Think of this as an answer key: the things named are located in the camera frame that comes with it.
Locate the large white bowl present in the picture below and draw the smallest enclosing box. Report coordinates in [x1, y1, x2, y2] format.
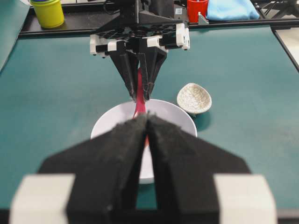
[90, 99, 198, 185]

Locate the small crackle-glaze dish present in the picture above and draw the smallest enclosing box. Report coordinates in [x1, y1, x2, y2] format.
[177, 83, 212, 116]

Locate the red plastic cup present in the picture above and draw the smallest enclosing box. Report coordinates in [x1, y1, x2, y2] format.
[187, 0, 209, 23]

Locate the grey metal corner bracket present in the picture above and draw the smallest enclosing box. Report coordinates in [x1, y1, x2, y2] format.
[198, 12, 209, 26]

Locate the red plastic spoon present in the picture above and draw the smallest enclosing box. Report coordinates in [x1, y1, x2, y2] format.
[132, 67, 150, 147]

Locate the yellow-green plastic cup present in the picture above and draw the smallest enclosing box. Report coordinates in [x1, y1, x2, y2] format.
[29, 0, 64, 28]

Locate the black table frame rail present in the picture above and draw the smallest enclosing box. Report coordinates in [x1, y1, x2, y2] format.
[17, 11, 299, 73]

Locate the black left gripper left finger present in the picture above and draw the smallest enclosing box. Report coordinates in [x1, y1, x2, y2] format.
[37, 115, 148, 217]

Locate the light blue cloth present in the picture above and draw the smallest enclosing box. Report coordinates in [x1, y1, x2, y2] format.
[206, 0, 260, 21]

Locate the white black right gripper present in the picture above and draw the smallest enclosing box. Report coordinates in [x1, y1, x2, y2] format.
[90, 23, 190, 101]

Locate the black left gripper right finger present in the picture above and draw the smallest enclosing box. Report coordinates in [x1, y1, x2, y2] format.
[146, 115, 251, 216]

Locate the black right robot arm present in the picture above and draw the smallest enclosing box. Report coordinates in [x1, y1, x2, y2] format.
[90, 0, 190, 101]

